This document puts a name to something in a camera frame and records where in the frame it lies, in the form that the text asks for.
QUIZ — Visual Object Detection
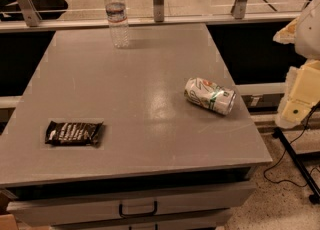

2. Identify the dark chocolate rxbar wrapper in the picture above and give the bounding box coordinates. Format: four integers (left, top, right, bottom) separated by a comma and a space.
45, 121, 102, 146

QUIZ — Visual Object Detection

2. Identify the grey cabinet drawer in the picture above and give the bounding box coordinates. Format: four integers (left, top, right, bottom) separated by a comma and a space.
8, 181, 255, 226

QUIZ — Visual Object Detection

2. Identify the black floor stand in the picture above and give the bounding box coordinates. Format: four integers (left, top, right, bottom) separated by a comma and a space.
272, 128, 320, 204

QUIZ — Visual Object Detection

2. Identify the cardboard box corner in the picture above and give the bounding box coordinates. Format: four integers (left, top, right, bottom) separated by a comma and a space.
0, 214, 19, 230

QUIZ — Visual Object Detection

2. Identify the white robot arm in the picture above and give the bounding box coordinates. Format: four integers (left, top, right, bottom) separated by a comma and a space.
273, 0, 320, 129

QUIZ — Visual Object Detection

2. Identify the clear plastic water bottle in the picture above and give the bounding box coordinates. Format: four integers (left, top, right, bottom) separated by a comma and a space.
104, 0, 129, 48

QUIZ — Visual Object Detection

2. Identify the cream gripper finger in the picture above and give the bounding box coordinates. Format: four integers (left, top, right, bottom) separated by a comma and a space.
275, 60, 320, 129
273, 18, 299, 44

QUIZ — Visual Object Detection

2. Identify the grey horizontal rail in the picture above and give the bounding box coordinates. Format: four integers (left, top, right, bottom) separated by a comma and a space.
0, 12, 300, 33

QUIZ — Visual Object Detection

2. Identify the black drawer handle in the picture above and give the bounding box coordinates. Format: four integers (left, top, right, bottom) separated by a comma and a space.
118, 201, 158, 218

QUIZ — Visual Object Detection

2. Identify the black cable on floor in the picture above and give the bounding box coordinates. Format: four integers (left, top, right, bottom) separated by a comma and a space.
263, 103, 320, 188

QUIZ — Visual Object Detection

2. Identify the left metal rail bracket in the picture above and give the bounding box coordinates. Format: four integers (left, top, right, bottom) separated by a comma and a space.
16, 0, 42, 27

